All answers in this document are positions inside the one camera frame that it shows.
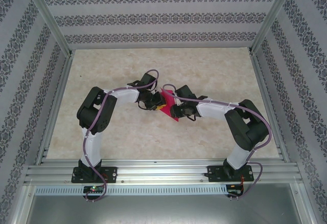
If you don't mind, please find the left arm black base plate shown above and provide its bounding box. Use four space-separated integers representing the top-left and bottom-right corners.
71 166 118 184

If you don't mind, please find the pink square paper sheet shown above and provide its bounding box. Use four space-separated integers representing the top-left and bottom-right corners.
158 87 180 123

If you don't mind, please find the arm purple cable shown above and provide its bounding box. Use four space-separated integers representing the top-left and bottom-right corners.
162 83 272 201
83 69 160 204

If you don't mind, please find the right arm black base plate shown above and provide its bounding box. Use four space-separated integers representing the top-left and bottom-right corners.
207 165 255 183

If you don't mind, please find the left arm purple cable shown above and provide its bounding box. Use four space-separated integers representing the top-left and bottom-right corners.
83 69 160 204

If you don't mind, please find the aluminium frame post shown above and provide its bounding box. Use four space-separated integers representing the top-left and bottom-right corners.
248 0 299 55
21 0 75 57

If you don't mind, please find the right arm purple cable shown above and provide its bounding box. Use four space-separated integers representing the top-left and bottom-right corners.
162 83 272 201

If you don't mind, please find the slotted grey cable duct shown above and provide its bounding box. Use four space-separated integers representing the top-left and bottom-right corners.
34 185 228 196

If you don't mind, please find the long aluminium mounting rail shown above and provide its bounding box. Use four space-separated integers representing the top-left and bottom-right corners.
24 159 303 184

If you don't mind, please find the aluminium side rail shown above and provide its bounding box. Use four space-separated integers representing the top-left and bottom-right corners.
34 51 75 165
249 52 292 163

